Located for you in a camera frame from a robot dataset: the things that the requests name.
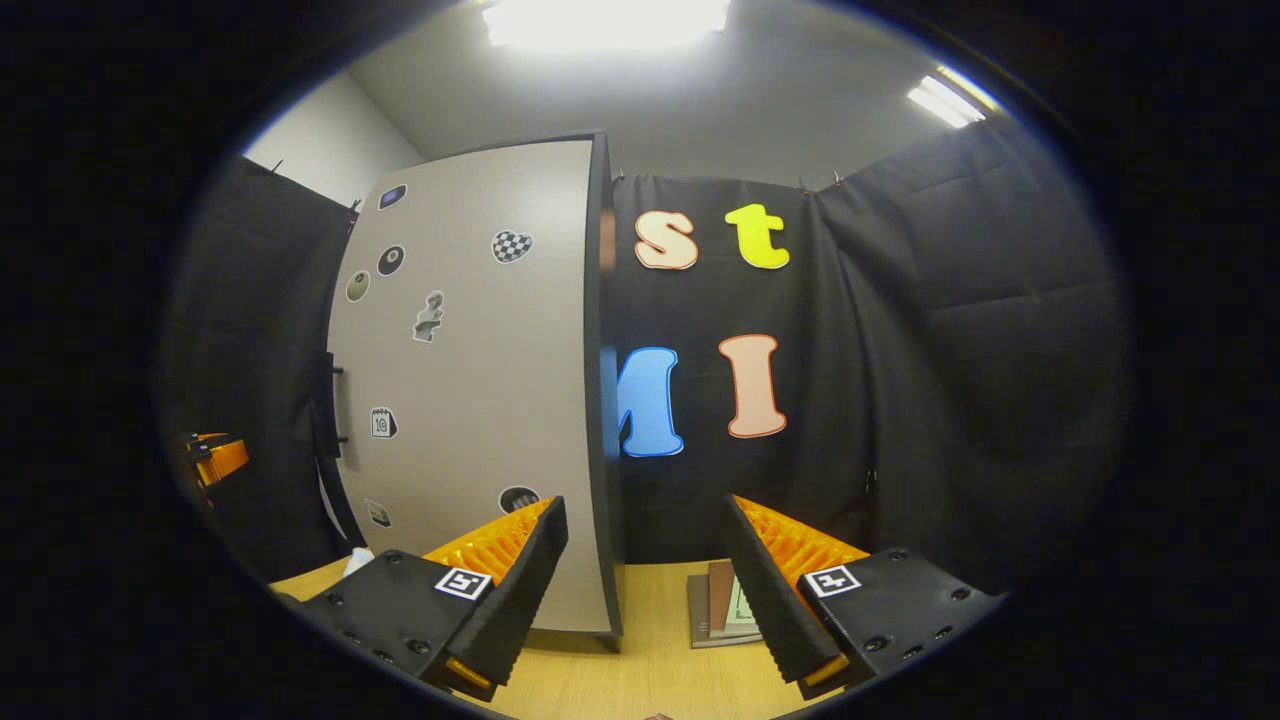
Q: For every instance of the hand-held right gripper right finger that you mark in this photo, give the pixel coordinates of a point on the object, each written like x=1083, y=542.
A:
x=765, y=590

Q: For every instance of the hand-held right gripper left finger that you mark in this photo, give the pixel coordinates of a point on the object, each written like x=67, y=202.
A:
x=520, y=590

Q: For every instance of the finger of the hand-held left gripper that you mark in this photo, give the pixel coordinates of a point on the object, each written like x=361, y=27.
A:
x=225, y=460

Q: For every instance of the beige cabinet door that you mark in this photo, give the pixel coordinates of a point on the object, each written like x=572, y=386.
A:
x=480, y=400

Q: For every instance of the grey cabinet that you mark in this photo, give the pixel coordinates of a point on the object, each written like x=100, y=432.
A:
x=605, y=450

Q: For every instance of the pale green book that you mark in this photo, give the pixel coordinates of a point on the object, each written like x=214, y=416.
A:
x=742, y=606

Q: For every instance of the brown book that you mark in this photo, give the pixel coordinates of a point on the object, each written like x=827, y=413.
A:
x=720, y=600

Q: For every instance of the black backdrop cloth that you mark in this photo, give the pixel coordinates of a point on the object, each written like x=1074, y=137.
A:
x=950, y=350

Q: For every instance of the narrow ceiling light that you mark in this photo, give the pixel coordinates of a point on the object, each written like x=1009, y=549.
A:
x=950, y=98

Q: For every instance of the large ceiling light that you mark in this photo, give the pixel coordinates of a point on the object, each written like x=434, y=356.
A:
x=605, y=22

